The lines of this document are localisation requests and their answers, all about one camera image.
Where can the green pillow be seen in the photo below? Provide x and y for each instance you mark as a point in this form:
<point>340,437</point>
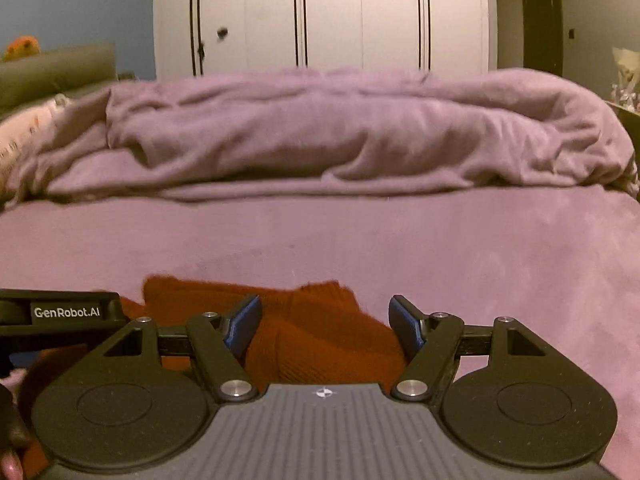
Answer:
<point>55,72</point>

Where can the purple bed cover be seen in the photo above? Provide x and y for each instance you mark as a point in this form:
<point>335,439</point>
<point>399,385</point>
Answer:
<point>320,240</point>

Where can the orange ribbed sock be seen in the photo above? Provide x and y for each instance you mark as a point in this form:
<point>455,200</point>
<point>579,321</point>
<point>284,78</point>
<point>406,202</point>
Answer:
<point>325,340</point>
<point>190,295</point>

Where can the crumpled purple blanket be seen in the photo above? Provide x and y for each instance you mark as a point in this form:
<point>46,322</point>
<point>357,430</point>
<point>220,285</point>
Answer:
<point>320,130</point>

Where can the small orange toy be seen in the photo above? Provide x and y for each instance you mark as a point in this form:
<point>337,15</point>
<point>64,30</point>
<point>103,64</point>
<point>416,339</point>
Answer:
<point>21,47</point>

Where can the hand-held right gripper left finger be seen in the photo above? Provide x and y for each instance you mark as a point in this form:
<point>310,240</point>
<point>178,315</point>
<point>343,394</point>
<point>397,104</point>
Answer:
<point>245,327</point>

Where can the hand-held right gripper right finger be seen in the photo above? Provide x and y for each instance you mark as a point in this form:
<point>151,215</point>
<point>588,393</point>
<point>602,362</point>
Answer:
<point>405,325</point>

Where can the dark wardrobe key pendant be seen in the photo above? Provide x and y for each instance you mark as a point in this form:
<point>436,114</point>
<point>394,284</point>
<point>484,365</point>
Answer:
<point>221,33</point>

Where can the white paper-wrapped bouquet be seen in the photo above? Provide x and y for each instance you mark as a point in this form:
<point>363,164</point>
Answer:
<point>627,75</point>

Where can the dark door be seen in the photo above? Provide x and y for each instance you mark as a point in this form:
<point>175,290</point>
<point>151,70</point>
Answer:
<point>542,25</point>

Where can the person's left hand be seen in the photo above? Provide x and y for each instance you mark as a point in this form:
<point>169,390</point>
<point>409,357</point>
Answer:
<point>10,425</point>

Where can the cream plush bunny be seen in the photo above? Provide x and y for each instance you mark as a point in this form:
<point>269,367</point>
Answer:
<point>22,130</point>

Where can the white wardrobe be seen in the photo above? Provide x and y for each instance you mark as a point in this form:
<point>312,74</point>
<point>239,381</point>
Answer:
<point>330,15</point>

